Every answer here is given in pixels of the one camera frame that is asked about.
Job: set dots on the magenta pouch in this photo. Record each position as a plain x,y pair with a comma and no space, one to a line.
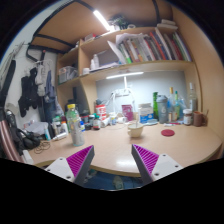
127,112

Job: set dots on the white wall socket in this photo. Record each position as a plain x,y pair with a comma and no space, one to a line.
122,92

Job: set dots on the white lying tube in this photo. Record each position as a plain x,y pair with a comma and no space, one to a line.
60,136

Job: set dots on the white ceiling tube light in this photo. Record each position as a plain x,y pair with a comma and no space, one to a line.
101,20

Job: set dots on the black rubber band loops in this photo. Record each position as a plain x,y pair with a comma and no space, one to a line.
42,146

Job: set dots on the black bag with headphones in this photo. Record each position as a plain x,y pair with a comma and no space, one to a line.
28,140

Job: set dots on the blue hanging garment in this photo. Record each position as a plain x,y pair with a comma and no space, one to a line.
50,95

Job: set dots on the clear white-capped glass bottle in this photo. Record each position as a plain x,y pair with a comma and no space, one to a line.
193,100

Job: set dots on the dark red-labelled small bottle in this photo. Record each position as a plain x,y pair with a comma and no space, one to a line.
96,123

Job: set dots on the red and white can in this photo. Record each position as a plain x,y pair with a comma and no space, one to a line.
100,111

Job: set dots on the clear gold-capped glass bottle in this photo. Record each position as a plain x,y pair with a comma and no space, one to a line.
171,106

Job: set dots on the white under-shelf light bar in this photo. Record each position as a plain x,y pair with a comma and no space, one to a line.
125,75

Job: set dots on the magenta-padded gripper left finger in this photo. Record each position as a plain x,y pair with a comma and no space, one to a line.
68,166

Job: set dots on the cream ceramic cup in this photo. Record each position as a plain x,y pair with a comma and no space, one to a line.
135,131

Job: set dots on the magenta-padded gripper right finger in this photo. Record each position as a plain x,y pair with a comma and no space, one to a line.
156,165

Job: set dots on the spoon in cream cup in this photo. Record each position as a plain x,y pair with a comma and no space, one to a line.
136,120

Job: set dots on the white orange-capped bottle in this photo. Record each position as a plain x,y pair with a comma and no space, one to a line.
63,128

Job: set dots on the tall green bottle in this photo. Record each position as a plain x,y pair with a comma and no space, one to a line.
155,105

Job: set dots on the blue plastic bag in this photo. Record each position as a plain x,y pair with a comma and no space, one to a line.
182,105

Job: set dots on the flat round red coaster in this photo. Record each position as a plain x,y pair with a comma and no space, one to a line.
168,132

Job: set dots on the blue and white carton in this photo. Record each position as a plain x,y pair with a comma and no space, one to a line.
145,114

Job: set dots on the grey shaker bottle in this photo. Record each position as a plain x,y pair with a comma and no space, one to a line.
162,110

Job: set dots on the black hanging garment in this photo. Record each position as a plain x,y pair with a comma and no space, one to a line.
28,95

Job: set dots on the white hanging garment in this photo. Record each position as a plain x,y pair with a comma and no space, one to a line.
40,80

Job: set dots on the wooden shelf unit with books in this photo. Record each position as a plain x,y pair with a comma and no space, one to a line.
113,70

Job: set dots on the clear yellow-capped drink bottle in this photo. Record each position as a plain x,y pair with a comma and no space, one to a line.
75,130

